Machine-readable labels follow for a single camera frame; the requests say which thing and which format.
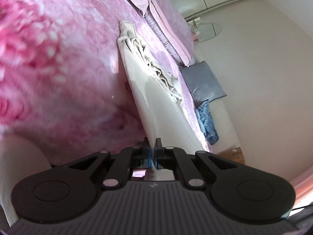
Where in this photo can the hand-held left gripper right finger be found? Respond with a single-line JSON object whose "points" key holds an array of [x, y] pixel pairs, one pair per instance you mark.
{"points": [[157, 159]]}

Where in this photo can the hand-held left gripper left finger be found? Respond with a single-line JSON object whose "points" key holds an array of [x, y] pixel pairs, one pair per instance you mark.
{"points": [[147, 157]]}

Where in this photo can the cream garment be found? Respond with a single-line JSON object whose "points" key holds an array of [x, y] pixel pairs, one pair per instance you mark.
{"points": [[156, 107]]}

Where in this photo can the blue denim jeans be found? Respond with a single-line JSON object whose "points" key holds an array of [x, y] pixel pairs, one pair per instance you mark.
{"points": [[206, 122]]}

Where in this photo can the white padded headboard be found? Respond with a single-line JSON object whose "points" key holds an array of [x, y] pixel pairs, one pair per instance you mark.
{"points": [[223, 127]]}

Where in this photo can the brown cardboard box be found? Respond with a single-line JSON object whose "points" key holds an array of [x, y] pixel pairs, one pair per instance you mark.
{"points": [[232, 155]]}

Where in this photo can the grey-blue square cushion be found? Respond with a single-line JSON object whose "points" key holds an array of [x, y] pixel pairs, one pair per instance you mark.
{"points": [[201, 83]]}

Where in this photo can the oval vanity mirror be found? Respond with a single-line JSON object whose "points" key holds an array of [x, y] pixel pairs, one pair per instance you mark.
{"points": [[207, 30]]}

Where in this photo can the pink quilt with striped lining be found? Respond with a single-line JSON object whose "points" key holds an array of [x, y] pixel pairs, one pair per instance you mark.
{"points": [[168, 17]]}

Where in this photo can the pink curtain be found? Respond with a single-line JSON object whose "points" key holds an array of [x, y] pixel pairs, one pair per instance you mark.
{"points": [[303, 183]]}

